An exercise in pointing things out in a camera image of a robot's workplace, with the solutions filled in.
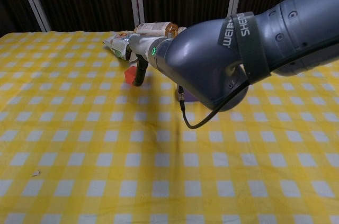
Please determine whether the black printed velcro strap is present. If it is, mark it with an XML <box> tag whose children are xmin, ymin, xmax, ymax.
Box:
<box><xmin>217</xmin><ymin>11</ymin><xmax>272</xmax><ymax>85</ymax></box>

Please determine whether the yellow white checkered tablecloth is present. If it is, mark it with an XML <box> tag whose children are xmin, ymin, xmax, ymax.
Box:
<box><xmin>0</xmin><ymin>28</ymin><xmax>339</xmax><ymax>224</ymax></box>

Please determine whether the purple foam cube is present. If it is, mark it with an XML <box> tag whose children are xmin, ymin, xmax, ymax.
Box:
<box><xmin>176</xmin><ymin>88</ymin><xmax>198</xmax><ymax>102</ymax></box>

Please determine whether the amber tea plastic bottle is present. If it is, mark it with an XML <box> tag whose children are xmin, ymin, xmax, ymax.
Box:
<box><xmin>133</xmin><ymin>21</ymin><xmax>188</xmax><ymax>37</ymax></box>

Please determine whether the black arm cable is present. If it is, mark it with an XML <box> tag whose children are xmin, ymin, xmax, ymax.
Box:
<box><xmin>177</xmin><ymin>85</ymin><xmax>251</xmax><ymax>129</ymax></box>

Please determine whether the white crinkled snack bag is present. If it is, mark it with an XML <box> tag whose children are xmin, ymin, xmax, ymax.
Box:
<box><xmin>102</xmin><ymin>31</ymin><xmax>136</xmax><ymax>63</ymax></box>

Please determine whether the small red foam cube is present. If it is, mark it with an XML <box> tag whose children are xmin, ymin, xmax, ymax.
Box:
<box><xmin>124</xmin><ymin>66</ymin><xmax>138</xmax><ymax>85</ymax></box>

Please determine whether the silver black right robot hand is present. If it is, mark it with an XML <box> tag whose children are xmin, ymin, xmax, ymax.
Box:
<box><xmin>124</xmin><ymin>34</ymin><xmax>166</xmax><ymax>87</ymax></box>

